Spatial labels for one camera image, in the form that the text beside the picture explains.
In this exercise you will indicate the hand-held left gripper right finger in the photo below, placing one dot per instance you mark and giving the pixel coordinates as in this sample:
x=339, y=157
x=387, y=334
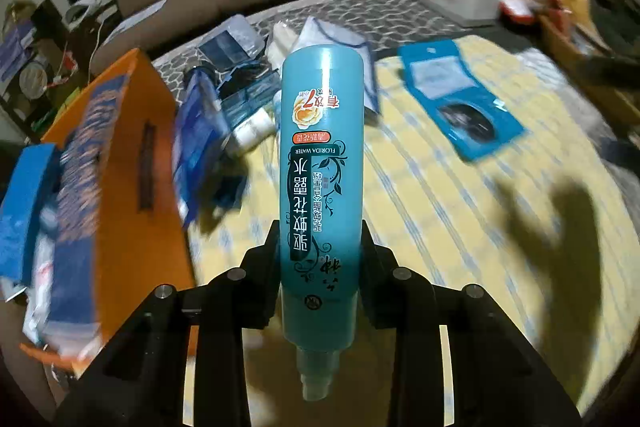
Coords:
x=380, y=277

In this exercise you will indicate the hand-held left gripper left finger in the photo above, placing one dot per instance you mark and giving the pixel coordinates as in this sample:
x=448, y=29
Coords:
x=260, y=277

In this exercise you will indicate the orange cardboard box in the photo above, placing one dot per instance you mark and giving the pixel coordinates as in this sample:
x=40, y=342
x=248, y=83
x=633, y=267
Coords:
x=140, y=257

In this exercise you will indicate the teal spray bottle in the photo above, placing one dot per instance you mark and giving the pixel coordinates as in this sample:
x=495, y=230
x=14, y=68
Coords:
x=320, y=132

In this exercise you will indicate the blue window pouch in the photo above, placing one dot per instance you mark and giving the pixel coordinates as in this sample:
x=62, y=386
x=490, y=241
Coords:
x=450, y=77

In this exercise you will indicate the dark blue packet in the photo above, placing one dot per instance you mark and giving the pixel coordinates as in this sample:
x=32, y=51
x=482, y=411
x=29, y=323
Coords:
x=195, y=147

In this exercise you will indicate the small white tube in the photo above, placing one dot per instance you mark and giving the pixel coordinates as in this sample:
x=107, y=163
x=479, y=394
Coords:
x=252, y=127

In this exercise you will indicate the teal transparent pouch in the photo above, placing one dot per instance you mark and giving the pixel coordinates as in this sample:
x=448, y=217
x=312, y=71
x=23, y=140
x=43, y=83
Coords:
x=250, y=99

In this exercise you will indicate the white plastic packet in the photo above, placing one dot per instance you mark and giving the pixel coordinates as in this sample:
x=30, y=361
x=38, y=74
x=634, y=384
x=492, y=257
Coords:
x=42, y=287

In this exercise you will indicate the white cloth pack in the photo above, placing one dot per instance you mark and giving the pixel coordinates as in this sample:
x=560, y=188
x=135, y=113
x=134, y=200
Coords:
x=285, y=47

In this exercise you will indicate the green bag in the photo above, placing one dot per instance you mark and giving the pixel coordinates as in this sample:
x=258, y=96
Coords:
x=50, y=117

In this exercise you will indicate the grey patterned blanket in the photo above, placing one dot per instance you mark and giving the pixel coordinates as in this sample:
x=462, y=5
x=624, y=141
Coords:
x=345, y=9

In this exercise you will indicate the white paper sheet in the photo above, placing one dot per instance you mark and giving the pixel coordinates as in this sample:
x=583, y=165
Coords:
x=145, y=14

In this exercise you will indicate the wicker basket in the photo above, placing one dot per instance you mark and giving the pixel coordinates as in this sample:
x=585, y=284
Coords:
x=565, y=42

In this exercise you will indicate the round tin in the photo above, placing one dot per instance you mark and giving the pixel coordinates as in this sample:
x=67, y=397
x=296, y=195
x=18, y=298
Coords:
x=34, y=79

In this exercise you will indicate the red snack packet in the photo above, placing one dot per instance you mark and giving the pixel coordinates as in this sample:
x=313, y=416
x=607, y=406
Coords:
x=515, y=7

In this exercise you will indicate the white cap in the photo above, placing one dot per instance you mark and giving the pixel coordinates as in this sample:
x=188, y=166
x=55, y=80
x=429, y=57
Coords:
x=85, y=9

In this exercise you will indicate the stack of blue boxes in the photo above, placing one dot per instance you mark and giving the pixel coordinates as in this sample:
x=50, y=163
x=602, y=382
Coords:
x=17, y=52

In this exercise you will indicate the golden ornament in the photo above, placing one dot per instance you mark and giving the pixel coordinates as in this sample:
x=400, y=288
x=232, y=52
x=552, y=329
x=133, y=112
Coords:
x=17, y=9

